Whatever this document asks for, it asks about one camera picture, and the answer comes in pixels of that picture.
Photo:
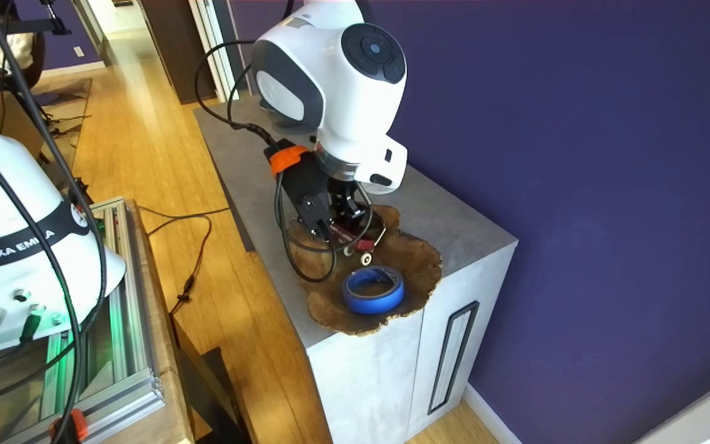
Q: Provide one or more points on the wooden key bowl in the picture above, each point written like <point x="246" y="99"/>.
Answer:
<point x="410" y="265"/>

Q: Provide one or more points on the cabinet door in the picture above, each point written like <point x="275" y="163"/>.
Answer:
<point x="490" y="320"/>

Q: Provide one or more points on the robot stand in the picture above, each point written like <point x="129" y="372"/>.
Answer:
<point x="127" y="345"/>

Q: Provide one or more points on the person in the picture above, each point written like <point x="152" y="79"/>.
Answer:
<point x="16" y="49"/>

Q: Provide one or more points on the blue tape roll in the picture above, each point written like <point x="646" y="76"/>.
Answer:
<point x="372" y="301"/>

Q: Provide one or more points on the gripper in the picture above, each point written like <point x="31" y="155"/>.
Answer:
<point x="347" y="203"/>

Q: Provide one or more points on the grey cabinet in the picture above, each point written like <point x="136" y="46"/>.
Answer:
<point x="361" y="382"/>

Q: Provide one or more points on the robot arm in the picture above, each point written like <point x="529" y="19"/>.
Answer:
<point x="342" y="105"/>

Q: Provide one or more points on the orange clamp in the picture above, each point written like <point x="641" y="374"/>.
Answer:
<point x="76" y="424"/>

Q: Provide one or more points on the dark brown door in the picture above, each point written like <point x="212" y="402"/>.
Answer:
<point x="176" y="49"/>

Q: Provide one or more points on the black panel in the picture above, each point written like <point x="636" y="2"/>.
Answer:
<point x="213" y="394"/>

